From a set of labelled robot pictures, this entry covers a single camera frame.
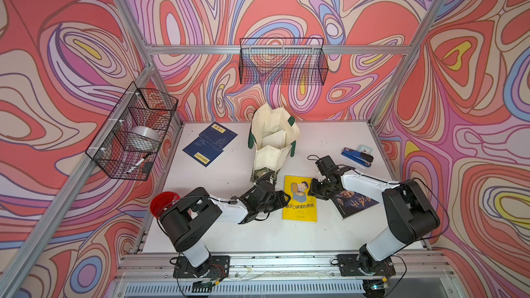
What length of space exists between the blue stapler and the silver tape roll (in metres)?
0.88

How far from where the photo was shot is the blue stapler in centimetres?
101

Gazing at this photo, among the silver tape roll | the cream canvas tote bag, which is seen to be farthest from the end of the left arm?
the silver tape roll

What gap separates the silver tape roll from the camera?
703mm
